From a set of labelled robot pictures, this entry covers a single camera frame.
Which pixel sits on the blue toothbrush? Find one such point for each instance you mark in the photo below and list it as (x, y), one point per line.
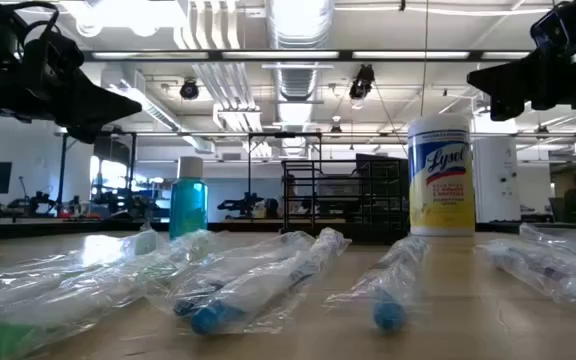
(388, 312)
(213, 317)
(188, 305)

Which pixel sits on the black metal frame stand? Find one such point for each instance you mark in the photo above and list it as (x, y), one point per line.
(61, 175)
(249, 170)

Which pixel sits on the white round column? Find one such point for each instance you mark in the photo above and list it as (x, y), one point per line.
(495, 175)

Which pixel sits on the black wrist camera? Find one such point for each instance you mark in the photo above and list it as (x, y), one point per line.
(53, 65)
(548, 27)

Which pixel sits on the black background robot arm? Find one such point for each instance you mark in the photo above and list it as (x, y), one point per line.
(240, 204)

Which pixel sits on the green toothbrush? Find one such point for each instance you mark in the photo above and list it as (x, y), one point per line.
(145, 243)
(3, 340)

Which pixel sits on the blue mouthwash bottle white cap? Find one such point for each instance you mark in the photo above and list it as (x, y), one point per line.
(188, 205)

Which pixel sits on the silver ceiling duct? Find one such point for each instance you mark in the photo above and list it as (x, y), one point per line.
(298, 30)

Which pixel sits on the Lysol wipes canister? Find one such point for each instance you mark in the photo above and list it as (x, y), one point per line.
(440, 200)

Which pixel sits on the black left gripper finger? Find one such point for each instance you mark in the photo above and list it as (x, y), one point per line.
(98, 107)
(90, 135)

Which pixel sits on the black ceiling camera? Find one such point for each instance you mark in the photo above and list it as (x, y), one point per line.
(362, 84)
(189, 90)

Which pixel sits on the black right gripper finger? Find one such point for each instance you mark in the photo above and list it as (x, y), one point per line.
(513, 82)
(505, 111)

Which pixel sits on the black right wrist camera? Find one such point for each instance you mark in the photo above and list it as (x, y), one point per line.
(548, 27)

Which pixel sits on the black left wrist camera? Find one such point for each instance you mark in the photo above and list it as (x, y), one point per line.
(53, 65)

